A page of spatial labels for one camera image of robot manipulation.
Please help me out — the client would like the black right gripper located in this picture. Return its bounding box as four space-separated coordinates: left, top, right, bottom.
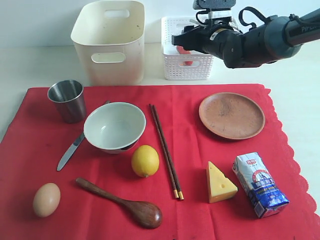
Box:
171 15 300 69

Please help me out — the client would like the red sausage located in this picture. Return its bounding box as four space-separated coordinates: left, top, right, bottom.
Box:
176 45 194 67

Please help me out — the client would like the yellow lemon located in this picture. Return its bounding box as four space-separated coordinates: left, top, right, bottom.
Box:
131 145 160 178

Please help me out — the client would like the blue white milk carton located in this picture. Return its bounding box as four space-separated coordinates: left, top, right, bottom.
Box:
232 152 290 219

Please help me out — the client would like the brown egg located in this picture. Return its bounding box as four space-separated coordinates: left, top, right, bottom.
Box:
32 182 61 218

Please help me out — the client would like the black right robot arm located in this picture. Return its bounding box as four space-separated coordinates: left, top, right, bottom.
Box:
171 6 320 69

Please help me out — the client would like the white perforated plastic basket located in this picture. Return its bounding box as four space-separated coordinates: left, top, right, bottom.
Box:
161 16 214 81

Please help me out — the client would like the cream plastic bin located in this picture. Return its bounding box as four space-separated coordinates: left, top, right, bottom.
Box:
70 0 145 86

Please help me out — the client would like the brown wooden plate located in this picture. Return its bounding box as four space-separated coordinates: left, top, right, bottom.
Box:
198 92 266 141

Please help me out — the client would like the pale green ceramic bowl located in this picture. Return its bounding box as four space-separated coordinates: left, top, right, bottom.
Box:
83 102 147 154

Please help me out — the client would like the red table cloth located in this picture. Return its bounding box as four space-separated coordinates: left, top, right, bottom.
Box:
0 84 320 240

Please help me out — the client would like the stainless steel cup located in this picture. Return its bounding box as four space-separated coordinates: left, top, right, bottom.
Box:
47 79 87 124

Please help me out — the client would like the yellow cheese wedge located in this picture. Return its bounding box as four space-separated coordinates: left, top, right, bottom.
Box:
206 161 238 204

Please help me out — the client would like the dark wooden chopstick right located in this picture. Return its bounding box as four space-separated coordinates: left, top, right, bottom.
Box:
151 103 185 201

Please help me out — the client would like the dark wooden chopstick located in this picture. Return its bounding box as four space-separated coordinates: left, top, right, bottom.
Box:
151 103 185 201
148 103 179 200

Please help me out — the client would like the dark wooden chopstick left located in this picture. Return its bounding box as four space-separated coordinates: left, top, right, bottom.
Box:
148 103 179 200

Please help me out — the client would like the metal table knife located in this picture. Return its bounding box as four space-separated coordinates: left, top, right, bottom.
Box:
56 132 85 172

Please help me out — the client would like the dark wooden spoon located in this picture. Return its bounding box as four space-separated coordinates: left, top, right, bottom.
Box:
75 177 163 229

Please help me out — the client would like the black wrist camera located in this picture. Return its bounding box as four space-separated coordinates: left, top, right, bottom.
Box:
192 0 236 19

